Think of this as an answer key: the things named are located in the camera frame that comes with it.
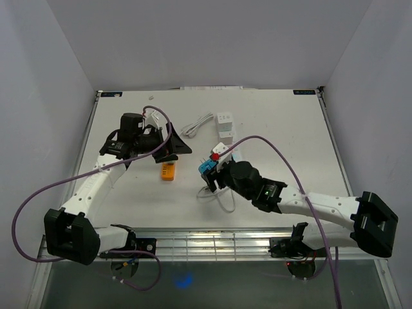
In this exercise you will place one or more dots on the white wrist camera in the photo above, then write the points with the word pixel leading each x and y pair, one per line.
pixel 152 118
pixel 221 154

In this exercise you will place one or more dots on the left blue corner label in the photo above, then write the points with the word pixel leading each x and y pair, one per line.
pixel 111 94

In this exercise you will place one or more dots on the white cube socket adapter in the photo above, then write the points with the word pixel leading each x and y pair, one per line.
pixel 224 121

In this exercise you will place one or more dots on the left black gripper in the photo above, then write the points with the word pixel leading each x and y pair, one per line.
pixel 176 146

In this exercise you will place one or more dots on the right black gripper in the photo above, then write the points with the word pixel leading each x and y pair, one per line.
pixel 216 176

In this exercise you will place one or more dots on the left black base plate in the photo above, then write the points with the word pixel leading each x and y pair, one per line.
pixel 146 245

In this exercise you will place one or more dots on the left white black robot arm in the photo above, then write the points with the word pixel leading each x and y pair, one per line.
pixel 69 230

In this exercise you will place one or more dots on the white pastel power strip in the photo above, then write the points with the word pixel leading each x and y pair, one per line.
pixel 236 156

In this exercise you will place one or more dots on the white usb charger block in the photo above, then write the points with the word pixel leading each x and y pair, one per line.
pixel 226 137

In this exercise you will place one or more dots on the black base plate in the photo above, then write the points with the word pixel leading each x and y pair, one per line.
pixel 146 245
pixel 290 248

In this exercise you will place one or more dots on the orange power adapter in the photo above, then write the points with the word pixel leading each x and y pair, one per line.
pixel 168 171

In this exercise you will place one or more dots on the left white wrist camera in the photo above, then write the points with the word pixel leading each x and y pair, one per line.
pixel 152 118

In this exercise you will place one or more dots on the aluminium front rail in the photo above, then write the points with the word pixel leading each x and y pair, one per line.
pixel 209 244

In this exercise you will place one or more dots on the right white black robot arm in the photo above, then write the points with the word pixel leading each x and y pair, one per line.
pixel 365 222

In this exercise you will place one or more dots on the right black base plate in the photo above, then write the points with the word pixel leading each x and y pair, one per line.
pixel 290 248

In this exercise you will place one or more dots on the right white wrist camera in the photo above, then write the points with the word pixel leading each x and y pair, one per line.
pixel 221 154

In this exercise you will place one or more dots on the blue plug adapter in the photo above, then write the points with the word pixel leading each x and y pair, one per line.
pixel 207 167

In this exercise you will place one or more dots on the blue corner label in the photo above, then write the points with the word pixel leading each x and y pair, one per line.
pixel 304 92
pixel 111 94

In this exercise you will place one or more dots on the right blue corner label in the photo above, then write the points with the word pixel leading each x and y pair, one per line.
pixel 304 92

